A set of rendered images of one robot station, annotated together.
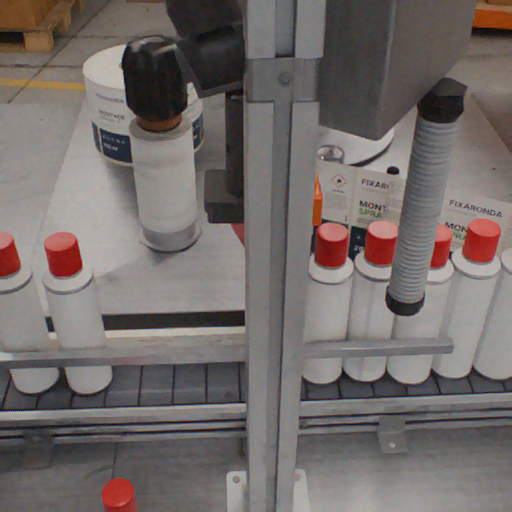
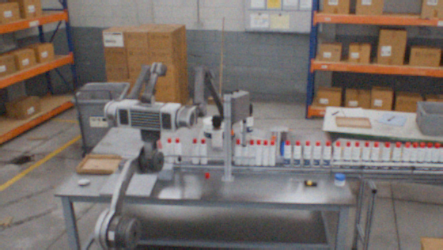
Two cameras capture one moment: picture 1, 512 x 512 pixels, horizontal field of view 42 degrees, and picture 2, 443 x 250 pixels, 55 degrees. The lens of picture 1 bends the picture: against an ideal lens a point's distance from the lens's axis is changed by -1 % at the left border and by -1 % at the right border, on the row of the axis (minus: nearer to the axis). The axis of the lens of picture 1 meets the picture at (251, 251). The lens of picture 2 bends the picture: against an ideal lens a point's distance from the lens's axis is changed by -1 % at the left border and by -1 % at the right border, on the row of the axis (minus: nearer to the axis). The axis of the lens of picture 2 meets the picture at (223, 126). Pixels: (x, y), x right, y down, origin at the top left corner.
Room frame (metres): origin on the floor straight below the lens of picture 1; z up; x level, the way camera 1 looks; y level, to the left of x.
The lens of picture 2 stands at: (-2.49, -0.37, 2.37)
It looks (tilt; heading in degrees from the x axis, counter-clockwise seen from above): 21 degrees down; 8
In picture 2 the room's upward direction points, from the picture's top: 1 degrees counter-clockwise
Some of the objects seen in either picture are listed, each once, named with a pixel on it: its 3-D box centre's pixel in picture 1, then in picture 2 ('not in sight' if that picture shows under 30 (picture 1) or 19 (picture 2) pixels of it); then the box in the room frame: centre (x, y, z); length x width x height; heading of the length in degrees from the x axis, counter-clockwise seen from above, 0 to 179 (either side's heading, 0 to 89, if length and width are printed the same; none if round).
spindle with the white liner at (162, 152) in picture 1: (162, 146); (217, 132); (0.81, 0.12, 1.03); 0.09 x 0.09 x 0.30
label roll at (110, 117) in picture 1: (146, 102); (214, 127); (1.11, 0.19, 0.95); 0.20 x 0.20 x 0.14
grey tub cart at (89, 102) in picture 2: not in sight; (104, 115); (2.62, 1.89, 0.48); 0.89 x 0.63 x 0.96; 10
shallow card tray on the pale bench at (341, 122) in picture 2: not in sight; (353, 122); (1.74, -1.13, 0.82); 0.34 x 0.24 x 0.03; 87
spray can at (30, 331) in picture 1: (18, 315); (194, 150); (0.53, 0.25, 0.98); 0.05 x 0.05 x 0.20
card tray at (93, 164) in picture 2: not in sight; (100, 164); (0.49, 1.03, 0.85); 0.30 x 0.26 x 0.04; 93
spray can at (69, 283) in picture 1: (76, 316); (203, 151); (0.53, 0.19, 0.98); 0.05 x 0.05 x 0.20
